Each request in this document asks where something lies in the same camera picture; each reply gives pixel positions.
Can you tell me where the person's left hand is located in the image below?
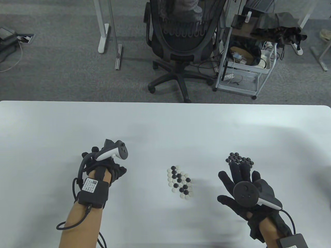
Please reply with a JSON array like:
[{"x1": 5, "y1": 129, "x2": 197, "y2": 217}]
[{"x1": 81, "y1": 146, "x2": 127, "y2": 185}]

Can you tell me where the person's right hand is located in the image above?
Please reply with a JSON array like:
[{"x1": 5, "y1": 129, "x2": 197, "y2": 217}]
[{"x1": 217, "y1": 162, "x2": 294, "y2": 243}]

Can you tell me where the group of black go stones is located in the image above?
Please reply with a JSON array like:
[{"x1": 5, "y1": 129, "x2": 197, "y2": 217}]
[{"x1": 226, "y1": 152, "x2": 254, "y2": 167}]

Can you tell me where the pile of mixed go stones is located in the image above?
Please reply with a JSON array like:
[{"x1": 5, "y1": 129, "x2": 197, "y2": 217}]
[{"x1": 167, "y1": 165, "x2": 195, "y2": 200}]

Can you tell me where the person's right forearm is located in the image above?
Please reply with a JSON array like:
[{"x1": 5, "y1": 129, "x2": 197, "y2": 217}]
[{"x1": 259, "y1": 216, "x2": 284, "y2": 248}]

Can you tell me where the person's left forearm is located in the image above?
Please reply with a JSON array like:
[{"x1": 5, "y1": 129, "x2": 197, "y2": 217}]
[{"x1": 59, "y1": 170, "x2": 112, "y2": 248}]

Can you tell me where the dark grey left hand controller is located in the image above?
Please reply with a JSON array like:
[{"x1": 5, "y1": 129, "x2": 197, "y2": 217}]
[{"x1": 96, "y1": 139, "x2": 129, "y2": 161}]

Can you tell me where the grey white right hand controller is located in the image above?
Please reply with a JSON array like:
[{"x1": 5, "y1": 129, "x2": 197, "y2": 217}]
[{"x1": 233, "y1": 179, "x2": 283, "y2": 210}]

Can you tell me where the black left wrist sensor box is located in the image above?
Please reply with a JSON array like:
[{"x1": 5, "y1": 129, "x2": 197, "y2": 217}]
[{"x1": 78, "y1": 178, "x2": 109, "y2": 209}]

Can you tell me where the black wrist sensor box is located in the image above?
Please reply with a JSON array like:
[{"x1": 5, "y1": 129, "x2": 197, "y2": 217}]
[
  {"x1": 279, "y1": 234, "x2": 308, "y2": 248},
  {"x1": 78, "y1": 178, "x2": 109, "y2": 209}
]

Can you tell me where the black right wrist sensor box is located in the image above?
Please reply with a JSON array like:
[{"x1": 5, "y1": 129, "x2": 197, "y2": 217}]
[{"x1": 279, "y1": 234, "x2": 308, "y2": 248}]

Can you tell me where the white wheeled utility cart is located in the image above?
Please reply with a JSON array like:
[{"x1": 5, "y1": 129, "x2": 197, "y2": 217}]
[{"x1": 213, "y1": 13, "x2": 278, "y2": 100}]

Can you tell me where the black mesh office chair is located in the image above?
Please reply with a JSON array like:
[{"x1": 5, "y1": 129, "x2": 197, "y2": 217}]
[{"x1": 145, "y1": 0, "x2": 227, "y2": 103}]

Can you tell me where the white power adapter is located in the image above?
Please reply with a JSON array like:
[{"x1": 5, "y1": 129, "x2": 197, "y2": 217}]
[{"x1": 260, "y1": 49, "x2": 272, "y2": 69}]

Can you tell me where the floor socket box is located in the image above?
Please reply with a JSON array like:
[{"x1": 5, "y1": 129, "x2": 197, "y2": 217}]
[{"x1": 17, "y1": 33, "x2": 35, "y2": 44}]

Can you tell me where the black and tan bag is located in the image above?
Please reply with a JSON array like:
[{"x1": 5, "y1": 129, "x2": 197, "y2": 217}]
[{"x1": 229, "y1": 39, "x2": 262, "y2": 66}]

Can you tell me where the grey desk leg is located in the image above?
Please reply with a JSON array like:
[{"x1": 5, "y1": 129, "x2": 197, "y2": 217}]
[{"x1": 310, "y1": 43, "x2": 331, "y2": 72}]

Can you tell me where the black phone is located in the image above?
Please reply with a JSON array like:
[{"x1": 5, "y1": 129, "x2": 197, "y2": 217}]
[{"x1": 231, "y1": 15, "x2": 246, "y2": 28}]

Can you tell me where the black crumpled cloth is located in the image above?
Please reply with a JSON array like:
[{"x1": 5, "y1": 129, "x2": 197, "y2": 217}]
[{"x1": 252, "y1": 12, "x2": 308, "y2": 52}]

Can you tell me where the white slanted desk leg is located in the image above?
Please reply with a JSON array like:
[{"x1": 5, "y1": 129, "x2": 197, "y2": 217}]
[{"x1": 290, "y1": 0, "x2": 314, "y2": 56}]

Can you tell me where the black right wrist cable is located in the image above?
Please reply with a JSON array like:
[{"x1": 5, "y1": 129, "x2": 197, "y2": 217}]
[{"x1": 279, "y1": 209, "x2": 296, "y2": 235}]

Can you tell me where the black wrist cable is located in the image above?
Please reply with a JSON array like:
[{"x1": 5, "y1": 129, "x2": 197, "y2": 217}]
[
  {"x1": 279, "y1": 209, "x2": 296, "y2": 235},
  {"x1": 56, "y1": 152, "x2": 108, "y2": 248}
]

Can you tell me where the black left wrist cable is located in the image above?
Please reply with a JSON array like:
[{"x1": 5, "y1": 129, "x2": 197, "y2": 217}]
[{"x1": 56, "y1": 152, "x2": 108, "y2": 248}]

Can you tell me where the aluminium profile post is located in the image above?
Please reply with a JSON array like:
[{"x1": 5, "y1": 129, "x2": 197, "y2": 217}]
[{"x1": 107, "y1": 0, "x2": 122, "y2": 70}]

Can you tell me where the white floor cable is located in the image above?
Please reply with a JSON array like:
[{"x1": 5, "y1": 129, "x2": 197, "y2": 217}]
[{"x1": 0, "y1": 43, "x2": 23, "y2": 72}]

